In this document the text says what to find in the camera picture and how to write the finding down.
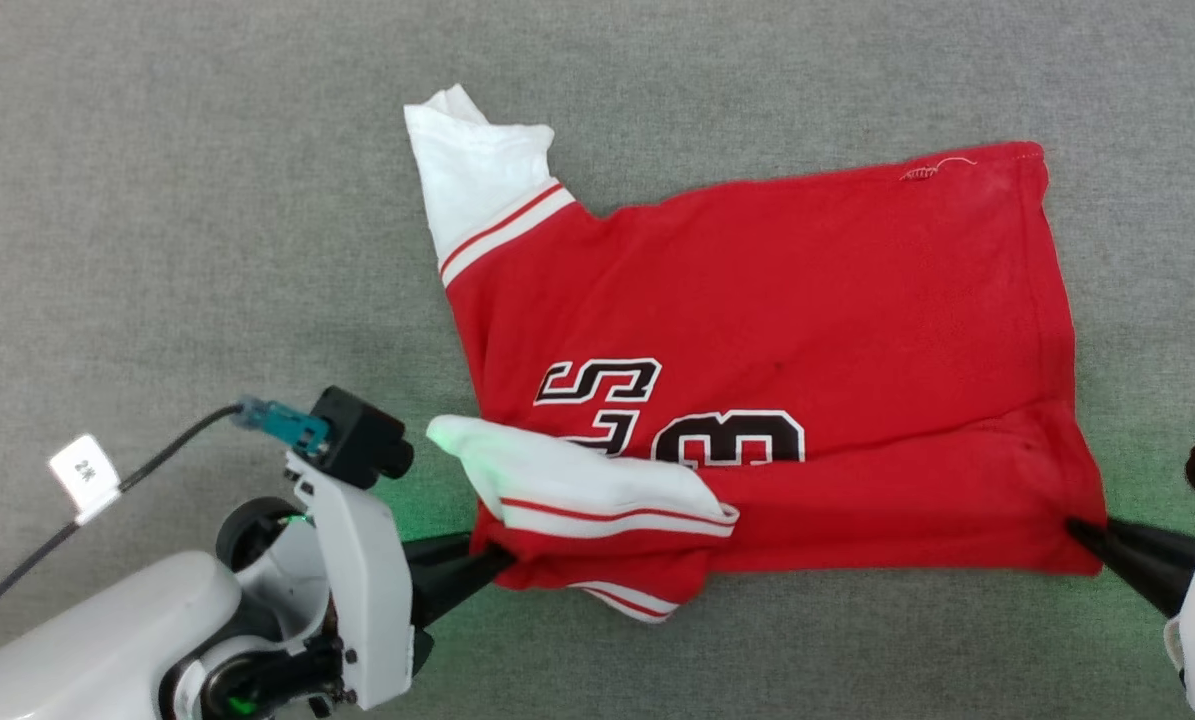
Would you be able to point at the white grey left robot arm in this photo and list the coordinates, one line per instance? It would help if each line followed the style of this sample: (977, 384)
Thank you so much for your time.
(87, 640)

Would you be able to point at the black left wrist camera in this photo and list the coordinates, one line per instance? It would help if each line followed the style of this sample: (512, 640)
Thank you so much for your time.
(362, 440)

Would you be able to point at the grey-green fabric sofa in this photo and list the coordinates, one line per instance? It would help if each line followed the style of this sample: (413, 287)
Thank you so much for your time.
(207, 200)

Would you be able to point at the red and white jersey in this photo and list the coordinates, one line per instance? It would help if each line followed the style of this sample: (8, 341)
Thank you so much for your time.
(807, 300)

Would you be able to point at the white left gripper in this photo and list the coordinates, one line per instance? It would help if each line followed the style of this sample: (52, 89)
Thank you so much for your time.
(367, 580)

